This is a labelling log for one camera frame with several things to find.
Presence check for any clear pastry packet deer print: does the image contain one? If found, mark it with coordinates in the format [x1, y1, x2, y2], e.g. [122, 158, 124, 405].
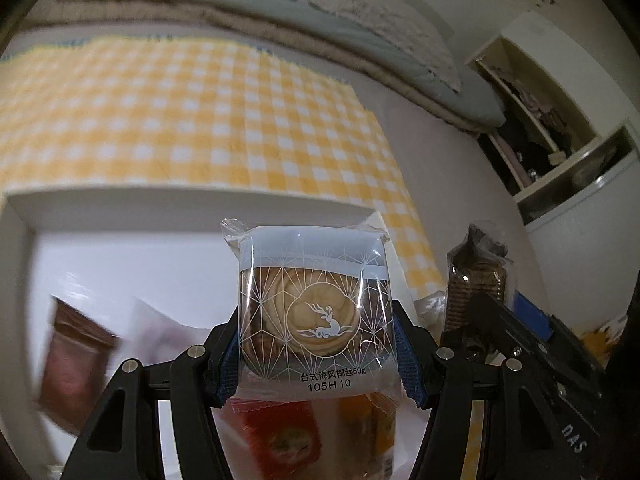
[221, 210, 403, 406]

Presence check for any red snack packet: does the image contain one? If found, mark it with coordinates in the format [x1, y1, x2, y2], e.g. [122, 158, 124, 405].
[232, 400, 323, 480]

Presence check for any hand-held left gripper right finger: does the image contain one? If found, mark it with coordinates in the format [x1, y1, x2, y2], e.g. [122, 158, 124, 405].
[392, 300, 566, 480]

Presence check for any dark brown snack packet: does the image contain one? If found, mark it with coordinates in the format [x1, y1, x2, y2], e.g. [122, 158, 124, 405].
[37, 296, 121, 436]

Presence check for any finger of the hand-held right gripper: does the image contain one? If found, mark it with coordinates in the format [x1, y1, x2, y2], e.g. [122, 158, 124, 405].
[440, 292, 543, 363]
[512, 291, 557, 342]

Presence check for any clear plastic wrapper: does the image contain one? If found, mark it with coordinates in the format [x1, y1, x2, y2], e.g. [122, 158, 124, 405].
[412, 290, 448, 332]

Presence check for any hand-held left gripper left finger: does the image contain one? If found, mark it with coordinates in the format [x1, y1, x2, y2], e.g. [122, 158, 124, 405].
[65, 310, 241, 480]

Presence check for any brown biscuit packet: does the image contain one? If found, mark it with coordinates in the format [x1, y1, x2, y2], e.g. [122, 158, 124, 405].
[446, 222, 516, 333]

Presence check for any white cabinet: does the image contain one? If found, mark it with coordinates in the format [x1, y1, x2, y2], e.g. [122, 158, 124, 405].
[465, 10, 640, 231]

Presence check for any white storage box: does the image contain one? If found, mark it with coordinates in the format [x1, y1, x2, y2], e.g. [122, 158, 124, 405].
[0, 187, 446, 480]

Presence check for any dark clothes pile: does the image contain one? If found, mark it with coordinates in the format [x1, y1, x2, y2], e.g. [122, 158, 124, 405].
[495, 55, 576, 181]

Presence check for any orange snack packet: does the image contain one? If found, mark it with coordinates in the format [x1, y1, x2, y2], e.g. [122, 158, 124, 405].
[335, 392, 398, 480]

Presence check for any yellow checked cloth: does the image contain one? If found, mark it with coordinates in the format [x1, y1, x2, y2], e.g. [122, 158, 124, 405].
[0, 35, 446, 306]

